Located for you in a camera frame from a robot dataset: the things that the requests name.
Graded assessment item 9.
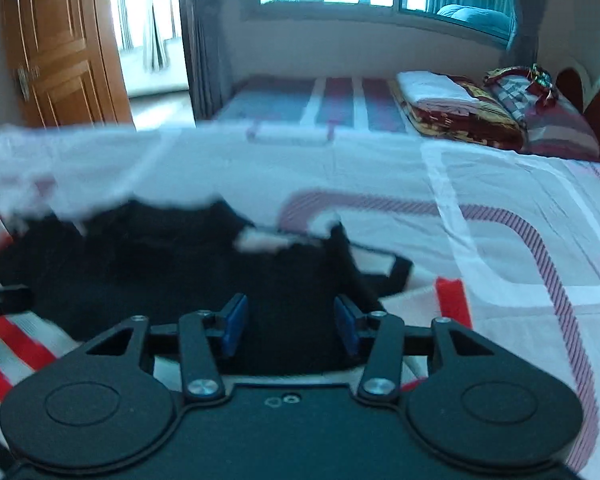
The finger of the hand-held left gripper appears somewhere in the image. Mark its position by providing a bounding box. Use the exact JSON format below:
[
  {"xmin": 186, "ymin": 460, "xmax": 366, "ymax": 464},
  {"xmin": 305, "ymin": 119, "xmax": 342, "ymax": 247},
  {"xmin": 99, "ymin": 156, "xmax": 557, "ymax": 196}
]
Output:
[{"xmin": 0, "ymin": 283, "xmax": 34, "ymax": 319}]

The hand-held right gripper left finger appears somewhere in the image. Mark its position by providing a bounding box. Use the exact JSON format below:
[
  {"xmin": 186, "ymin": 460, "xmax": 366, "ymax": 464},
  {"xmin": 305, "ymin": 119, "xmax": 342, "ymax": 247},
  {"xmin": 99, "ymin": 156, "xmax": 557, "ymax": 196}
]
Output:
[{"xmin": 82, "ymin": 292, "xmax": 250, "ymax": 402}]

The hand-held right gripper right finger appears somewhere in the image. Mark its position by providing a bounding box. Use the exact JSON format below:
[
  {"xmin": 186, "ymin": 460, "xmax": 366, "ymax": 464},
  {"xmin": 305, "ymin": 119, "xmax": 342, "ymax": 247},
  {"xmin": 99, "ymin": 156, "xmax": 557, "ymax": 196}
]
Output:
[{"xmin": 332, "ymin": 295, "xmax": 502, "ymax": 403}]

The striped knit sweater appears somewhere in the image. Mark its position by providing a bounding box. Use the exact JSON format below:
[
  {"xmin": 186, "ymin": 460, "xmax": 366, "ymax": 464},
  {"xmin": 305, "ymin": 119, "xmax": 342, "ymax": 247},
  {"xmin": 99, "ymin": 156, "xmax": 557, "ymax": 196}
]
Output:
[{"xmin": 0, "ymin": 125, "xmax": 476, "ymax": 480}]

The bed with patterned sheet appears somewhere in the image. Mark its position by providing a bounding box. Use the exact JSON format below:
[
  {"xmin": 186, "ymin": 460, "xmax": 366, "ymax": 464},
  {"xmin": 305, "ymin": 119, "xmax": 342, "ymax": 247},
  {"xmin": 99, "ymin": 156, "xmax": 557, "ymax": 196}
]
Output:
[{"xmin": 0, "ymin": 125, "xmax": 600, "ymax": 480}]

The bed with striped sheet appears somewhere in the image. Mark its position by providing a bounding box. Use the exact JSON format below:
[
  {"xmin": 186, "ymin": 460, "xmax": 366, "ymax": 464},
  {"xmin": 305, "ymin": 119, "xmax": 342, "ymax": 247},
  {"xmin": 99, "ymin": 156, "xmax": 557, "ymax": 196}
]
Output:
[{"xmin": 214, "ymin": 75, "xmax": 417, "ymax": 134}]

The folded blankets stack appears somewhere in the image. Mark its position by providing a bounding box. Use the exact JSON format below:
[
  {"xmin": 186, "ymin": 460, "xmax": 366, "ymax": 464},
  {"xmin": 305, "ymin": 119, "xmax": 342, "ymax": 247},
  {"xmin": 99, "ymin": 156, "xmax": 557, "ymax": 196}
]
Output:
[{"xmin": 389, "ymin": 76, "xmax": 524, "ymax": 152}]

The folded white cloth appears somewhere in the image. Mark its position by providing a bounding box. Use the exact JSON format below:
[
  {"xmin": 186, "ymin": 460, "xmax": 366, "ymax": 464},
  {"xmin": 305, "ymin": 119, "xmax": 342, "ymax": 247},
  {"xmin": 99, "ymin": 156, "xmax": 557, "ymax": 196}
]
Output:
[{"xmin": 396, "ymin": 70, "xmax": 482, "ymax": 107}]

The wooden door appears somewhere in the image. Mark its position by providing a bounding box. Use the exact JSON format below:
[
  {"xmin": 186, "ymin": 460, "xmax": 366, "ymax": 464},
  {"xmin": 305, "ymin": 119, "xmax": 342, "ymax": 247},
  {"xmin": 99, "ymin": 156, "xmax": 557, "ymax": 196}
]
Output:
[{"xmin": 1, "ymin": 0, "xmax": 134, "ymax": 129}]

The grey curtain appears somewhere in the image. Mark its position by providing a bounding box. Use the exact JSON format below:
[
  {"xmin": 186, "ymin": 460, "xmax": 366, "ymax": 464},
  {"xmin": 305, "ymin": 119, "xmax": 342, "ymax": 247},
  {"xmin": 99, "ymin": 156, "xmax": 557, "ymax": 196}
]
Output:
[
  {"xmin": 177, "ymin": 0, "xmax": 242, "ymax": 122},
  {"xmin": 504, "ymin": 0, "xmax": 547, "ymax": 70}
]

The plaid pillow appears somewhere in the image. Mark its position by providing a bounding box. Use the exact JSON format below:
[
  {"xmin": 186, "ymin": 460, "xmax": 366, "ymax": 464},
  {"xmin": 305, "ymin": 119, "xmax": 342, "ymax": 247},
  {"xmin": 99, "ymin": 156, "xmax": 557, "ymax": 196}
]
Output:
[{"xmin": 482, "ymin": 64, "xmax": 600, "ymax": 162}]

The colourful small cloth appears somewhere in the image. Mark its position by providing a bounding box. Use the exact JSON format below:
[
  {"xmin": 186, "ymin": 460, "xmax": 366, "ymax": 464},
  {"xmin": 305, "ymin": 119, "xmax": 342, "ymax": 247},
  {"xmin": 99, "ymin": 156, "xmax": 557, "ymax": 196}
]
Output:
[{"xmin": 526, "ymin": 63, "xmax": 559, "ymax": 107}]

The white sheer curtain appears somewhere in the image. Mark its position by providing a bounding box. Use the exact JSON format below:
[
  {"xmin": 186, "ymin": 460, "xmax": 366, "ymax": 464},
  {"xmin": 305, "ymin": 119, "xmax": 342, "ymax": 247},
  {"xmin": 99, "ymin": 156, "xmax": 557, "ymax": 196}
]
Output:
[{"xmin": 114, "ymin": 0, "xmax": 175, "ymax": 74}]

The blue cushion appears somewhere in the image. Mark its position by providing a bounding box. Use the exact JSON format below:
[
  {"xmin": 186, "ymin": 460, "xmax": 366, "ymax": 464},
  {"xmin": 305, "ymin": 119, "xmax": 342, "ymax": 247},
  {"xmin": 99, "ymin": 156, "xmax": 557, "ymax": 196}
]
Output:
[{"xmin": 436, "ymin": 3, "xmax": 512, "ymax": 37}]

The metal door handle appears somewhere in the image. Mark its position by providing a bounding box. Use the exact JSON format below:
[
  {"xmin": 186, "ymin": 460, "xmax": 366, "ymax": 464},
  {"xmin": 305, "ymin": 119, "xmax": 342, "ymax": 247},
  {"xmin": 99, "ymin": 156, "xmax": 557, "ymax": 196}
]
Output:
[{"xmin": 16, "ymin": 66, "xmax": 42, "ymax": 102}]

